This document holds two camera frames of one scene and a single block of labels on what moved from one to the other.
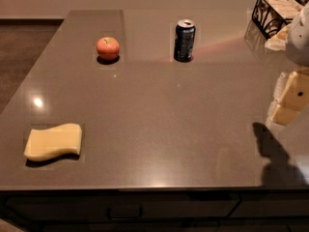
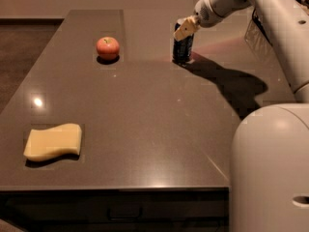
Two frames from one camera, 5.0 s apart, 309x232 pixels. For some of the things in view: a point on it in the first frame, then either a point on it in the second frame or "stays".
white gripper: [298, 39] to [209, 14]
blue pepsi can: [183, 47] stays
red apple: [107, 48] stays
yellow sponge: [45, 144] stays
